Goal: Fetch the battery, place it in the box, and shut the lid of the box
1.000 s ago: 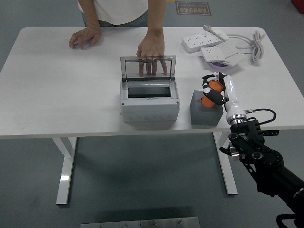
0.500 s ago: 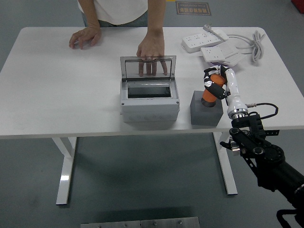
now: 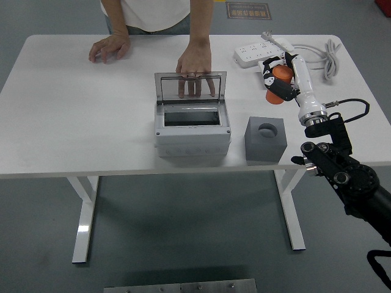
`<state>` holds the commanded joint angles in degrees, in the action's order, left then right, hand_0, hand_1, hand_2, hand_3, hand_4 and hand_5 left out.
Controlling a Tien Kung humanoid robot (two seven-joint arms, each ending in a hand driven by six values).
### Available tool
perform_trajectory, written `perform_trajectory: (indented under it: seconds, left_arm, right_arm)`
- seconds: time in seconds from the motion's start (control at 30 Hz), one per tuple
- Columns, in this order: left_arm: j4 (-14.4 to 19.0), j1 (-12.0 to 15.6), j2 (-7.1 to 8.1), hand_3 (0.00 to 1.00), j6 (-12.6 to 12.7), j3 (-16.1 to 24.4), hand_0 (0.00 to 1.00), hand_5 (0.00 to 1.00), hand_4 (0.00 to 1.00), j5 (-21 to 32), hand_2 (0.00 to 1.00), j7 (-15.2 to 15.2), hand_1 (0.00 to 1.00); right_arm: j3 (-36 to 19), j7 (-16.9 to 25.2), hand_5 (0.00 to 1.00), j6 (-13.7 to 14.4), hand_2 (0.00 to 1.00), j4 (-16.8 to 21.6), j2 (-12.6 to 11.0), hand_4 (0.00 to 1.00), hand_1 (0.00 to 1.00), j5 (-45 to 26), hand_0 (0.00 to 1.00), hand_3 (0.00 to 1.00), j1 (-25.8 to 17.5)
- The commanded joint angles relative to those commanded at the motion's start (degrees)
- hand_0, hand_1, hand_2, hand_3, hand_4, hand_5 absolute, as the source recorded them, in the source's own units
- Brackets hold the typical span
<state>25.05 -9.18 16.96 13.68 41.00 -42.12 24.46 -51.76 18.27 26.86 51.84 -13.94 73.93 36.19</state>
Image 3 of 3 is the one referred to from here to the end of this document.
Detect person's left hand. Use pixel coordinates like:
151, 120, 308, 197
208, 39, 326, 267
175, 39, 216, 99

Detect orange cylindrical battery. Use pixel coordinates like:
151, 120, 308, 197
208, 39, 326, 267
265, 65, 294, 105

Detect brown floor sign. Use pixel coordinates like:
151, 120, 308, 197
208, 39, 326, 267
225, 1, 272, 21

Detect transparent hinged box lid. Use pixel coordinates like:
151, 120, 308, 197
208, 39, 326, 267
154, 71, 228, 106

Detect red box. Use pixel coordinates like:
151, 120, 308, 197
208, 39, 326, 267
374, 0, 391, 18

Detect grey block with round hole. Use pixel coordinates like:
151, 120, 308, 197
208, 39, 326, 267
244, 115, 288, 162

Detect long white power strip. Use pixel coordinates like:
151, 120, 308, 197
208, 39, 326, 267
233, 42, 291, 68

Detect person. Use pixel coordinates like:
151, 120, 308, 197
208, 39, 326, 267
100, 0, 192, 35

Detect white table leg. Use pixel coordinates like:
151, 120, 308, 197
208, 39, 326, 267
66, 176, 100, 264
273, 169, 306, 251

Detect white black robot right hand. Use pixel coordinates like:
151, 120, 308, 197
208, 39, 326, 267
261, 52, 328, 122

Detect white coiled power cable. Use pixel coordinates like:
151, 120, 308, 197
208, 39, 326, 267
291, 38, 343, 83

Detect white power plug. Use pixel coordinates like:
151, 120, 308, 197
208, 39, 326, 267
260, 28, 294, 52

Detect person's right hand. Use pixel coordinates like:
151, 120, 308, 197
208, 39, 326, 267
88, 32, 131, 64

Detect grey metal plate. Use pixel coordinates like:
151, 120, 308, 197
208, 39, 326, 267
103, 278, 258, 293

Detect grey plastic electrical box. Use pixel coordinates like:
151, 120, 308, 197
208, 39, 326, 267
154, 102, 232, 159

